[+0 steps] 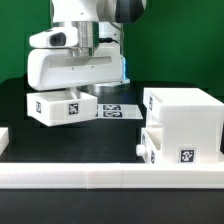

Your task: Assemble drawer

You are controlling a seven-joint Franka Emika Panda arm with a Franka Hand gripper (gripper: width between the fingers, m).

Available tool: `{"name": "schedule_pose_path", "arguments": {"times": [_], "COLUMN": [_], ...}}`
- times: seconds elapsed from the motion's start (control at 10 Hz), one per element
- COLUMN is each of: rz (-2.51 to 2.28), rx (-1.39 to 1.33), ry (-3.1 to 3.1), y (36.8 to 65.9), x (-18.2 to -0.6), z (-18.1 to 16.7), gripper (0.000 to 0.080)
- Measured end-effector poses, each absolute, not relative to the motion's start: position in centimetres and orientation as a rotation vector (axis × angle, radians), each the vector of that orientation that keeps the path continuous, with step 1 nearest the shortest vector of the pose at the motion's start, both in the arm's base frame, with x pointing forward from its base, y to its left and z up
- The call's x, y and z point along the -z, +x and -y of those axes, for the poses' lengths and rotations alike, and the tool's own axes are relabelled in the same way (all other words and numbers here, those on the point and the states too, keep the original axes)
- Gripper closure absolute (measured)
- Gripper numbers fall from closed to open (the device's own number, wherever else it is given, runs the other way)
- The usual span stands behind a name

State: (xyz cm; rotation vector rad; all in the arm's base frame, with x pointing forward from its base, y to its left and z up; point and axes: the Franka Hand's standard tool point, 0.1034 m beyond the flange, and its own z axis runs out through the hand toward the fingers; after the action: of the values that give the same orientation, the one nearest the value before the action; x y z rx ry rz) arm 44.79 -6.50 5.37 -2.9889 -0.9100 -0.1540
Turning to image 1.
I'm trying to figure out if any white fiducial marker sheet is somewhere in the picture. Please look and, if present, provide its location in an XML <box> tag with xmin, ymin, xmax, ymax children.
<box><xmin>97</xmin><ymin>104</ymin><xmax>143</xmax><ymax>119</ymax></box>

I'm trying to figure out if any white drawer cabinet frame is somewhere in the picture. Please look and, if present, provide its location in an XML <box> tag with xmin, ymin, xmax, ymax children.
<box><xmin>143</xmin><ymin>88</ymin><xmax>224</xmax><ymax>164</ymax></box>

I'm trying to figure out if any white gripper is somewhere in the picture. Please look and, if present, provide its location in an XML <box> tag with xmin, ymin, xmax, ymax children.
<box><xmin>27</xmin><ymin>45</ymin><xmax>123</xmax><ymax>99</ymax></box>

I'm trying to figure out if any white plastic border rail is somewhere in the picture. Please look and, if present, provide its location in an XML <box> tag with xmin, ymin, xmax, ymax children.
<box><xmin>0</xmin><ymin>163</ymin><xmax>224</xmax><ymax>189</ymax></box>

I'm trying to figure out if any white drawer box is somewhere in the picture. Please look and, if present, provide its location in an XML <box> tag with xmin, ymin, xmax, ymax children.
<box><xmin>27</xmin><ymin>90</ymin><xmax>97</xmax><ymax>126</ymax></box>
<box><xmin>136</xmin><ymin>128</ymin><xmax>162</xmax><ymax>164</ymax></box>

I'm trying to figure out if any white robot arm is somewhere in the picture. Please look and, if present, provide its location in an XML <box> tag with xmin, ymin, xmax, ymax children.
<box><xmin>27</xmin><ymin>0</ymin><xmax>147</xmax><ymax>91</ymax></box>

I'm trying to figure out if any white block left edge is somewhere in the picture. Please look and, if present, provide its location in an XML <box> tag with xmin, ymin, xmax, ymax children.
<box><xmin>0</xmin><ymin>127</ymin><xmax>9</xmax><ymax>155</ymax></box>

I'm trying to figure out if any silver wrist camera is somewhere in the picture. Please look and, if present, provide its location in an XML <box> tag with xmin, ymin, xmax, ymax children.
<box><xmin>29</xmin><ymin>27</ymin><xmax>79</xmax><ymax>48</ymax></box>

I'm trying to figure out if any white drawer box front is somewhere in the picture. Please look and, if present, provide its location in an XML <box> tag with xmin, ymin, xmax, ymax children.
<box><xmin>136</xmin><ymin>128</ymin><xmax>162</xmax><ymax>164</ymax></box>

